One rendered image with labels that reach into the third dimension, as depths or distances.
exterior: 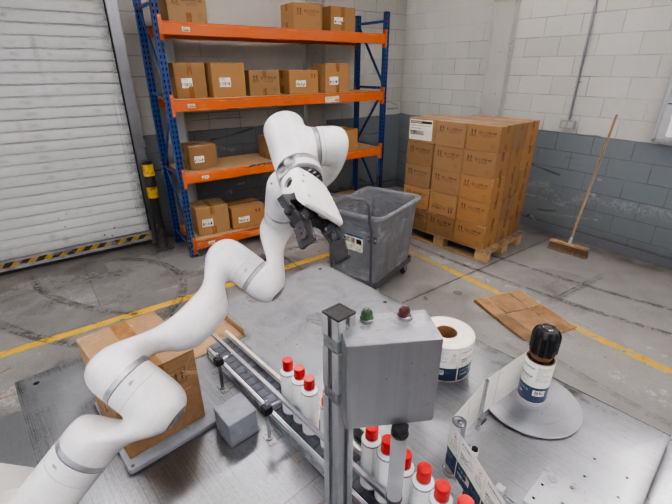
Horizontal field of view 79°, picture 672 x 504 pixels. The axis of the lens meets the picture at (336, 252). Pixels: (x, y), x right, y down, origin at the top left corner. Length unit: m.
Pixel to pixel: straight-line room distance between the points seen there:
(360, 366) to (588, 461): 0.90
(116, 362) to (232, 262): 0.35
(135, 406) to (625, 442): 1.35
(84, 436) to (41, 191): 4.08
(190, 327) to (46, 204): 4.07
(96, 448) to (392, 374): 0.65
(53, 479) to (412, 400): 0.75
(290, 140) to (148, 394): 0.61
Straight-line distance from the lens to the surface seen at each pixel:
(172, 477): 1.40
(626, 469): 1.51
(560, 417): 1.55
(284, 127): 0.81
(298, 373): 1.25
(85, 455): 1.08
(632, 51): 5.32
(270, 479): 1.33
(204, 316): 1.05
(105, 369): 1.02
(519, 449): 1.42
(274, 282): 1.10
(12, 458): 1.67
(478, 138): 4.32
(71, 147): 4.93
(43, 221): 5.07
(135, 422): 1.01
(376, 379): 0.74
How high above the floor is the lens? 1.89
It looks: 24 degrees down
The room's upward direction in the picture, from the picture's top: straight up
